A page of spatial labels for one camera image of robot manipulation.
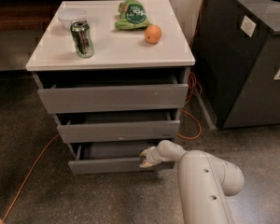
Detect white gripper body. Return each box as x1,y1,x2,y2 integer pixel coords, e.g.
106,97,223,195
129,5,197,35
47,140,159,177
146,147,162,165

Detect grey bottom drawer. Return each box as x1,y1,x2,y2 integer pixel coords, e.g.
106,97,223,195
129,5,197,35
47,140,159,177
68,140,175,175

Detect grey drawer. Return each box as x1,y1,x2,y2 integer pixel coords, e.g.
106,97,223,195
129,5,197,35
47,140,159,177
68,140,175,175
57,110,180,143
38,83,188,114

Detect orange fruit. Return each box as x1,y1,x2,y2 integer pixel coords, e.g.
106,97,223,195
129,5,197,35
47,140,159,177
145,25,161,44

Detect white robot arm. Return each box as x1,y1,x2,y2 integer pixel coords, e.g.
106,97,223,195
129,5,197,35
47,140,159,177
140,140,245,224

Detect grey middle drawer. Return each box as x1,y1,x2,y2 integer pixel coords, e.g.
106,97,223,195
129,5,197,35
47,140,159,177
57,110,180,143

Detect grey drawer cabinet white top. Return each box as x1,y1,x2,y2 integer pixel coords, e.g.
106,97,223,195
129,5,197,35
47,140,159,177
25,0,196,170

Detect grey top drawer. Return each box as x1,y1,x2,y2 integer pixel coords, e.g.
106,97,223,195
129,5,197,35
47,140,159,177
38,83,188,114

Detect green soda can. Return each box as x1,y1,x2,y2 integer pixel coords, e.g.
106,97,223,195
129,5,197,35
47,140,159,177
70,20,94,58

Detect dark grey trash bin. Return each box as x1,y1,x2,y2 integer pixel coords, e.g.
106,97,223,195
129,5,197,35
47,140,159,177
191,0,280,129

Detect green chip bag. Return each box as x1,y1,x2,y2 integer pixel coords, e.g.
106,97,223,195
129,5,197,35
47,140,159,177
115,0,151,30

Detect white bowl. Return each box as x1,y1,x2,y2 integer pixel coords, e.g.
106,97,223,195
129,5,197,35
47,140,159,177
58,8,87,30

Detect orange extension cable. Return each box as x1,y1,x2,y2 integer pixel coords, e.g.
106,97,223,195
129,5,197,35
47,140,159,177
1,0,211,224

